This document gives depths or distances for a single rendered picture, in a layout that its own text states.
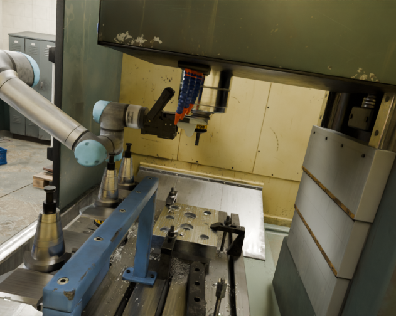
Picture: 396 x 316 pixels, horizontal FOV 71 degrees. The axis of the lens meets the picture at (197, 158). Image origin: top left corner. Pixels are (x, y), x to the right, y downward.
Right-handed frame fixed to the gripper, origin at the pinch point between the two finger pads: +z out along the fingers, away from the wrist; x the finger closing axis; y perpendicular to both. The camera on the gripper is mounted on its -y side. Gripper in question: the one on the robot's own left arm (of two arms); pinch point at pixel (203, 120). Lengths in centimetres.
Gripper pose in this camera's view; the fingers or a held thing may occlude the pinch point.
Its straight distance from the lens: 90.1
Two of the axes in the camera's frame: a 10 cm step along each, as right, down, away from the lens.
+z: 9.9, 1.5, -0.6
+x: -0.9, 2.3, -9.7
